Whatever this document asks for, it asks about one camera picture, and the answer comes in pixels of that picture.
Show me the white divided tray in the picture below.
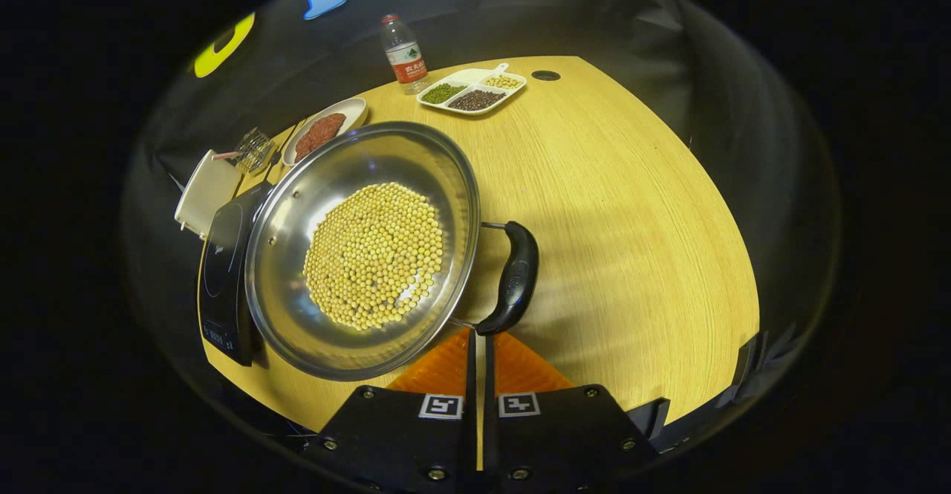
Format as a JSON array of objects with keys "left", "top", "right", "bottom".
[{"left": 416, "top": 62, "right": 528, "bottom": 117}]

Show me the clear water bottle red label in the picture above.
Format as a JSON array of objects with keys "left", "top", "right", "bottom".
[{"left": 380, "top": 14, "right": 430, "bottom": 96}]

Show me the large brown meat slice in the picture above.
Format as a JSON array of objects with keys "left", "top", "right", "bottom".
[{"left": 308, "top": 113, "right": 347, "bottom": 146}]

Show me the white toaster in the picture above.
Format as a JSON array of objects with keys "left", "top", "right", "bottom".
[{"left": 173, "top": 149, "right": 244, "bottom": 241}]

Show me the pile of dark red beans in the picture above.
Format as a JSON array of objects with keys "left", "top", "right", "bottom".
[{"left": 448, "top": 90, "right": 507, "bottom": 112}]

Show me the small brown meat slice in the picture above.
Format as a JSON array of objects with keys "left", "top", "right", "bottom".
[{"left": 295, "top": 126, "right": 328, "bottom": 163}]

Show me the round white plate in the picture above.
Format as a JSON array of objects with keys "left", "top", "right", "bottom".
[{"left": 282, "top": 97, "right": 369, "bottom": 167}]

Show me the small wire basket striped handle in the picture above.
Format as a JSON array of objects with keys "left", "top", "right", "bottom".
[{"left": 212, "top": 128, "right": 277, "bottom": 176}]

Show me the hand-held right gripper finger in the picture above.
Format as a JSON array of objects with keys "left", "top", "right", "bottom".
[
  {"left": 483, "top": 331, "right": 662, "bottom": 494},
  {"left": 303, "top": 328, "right": 477, "bottom": 494}
]

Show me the pile of green beans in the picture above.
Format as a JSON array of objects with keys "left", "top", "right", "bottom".
[{"left": 422, "top": 83, "right": 467, "bottom": 105}]

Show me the black induction cooktop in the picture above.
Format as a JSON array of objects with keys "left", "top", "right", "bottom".
[{"left": 197, "top": 181, "right": 274, "bottom": 368}]

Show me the steel pot with black handle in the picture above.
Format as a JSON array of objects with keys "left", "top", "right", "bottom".
[{"left": 244, "top": 120, "right": 540, "bottom": 383}]

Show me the pile of yellow soybeans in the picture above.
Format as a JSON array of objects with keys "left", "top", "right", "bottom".
[{"left": 302, "top": 181, "right": 445, "bottom": 331}]

